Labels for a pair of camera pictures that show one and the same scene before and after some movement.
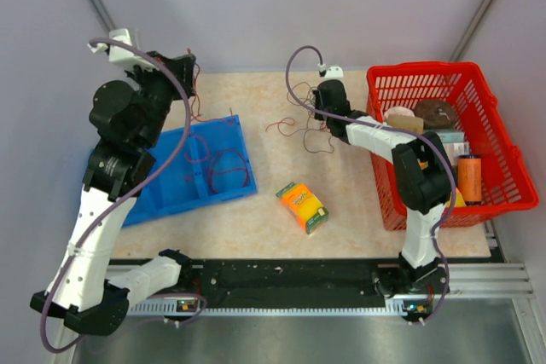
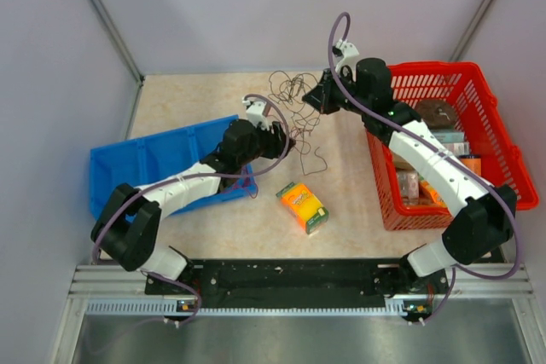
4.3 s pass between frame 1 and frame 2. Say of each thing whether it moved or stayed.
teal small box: stayed
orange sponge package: stayed
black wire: moved
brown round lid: stayed
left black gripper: moved
